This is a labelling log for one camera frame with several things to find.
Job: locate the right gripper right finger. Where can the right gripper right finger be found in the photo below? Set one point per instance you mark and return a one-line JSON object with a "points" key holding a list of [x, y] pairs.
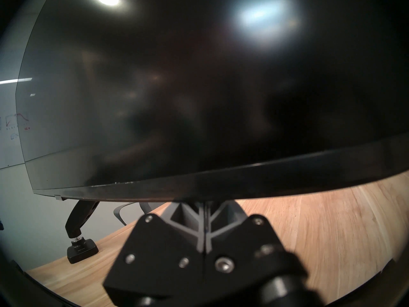
{"points": [[236, 245]]}

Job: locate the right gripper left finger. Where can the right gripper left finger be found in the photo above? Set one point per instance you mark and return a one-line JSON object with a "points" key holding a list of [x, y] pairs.
{"points": [[159, 261]]}

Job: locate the black curved computer monitor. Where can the black curved computer monitor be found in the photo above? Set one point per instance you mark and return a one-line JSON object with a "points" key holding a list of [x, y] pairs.
{"points": [[191, 85]]}

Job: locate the gray mesh office chair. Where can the gray mesh office chair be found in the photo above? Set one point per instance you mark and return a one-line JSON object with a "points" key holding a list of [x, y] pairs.
{"points": [[119, 213]]}

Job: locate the glass whiteboard with scribbles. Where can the glass whiteboard with scribbles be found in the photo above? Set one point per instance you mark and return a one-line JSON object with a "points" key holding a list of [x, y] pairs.
{"points": [[9, 133]]}

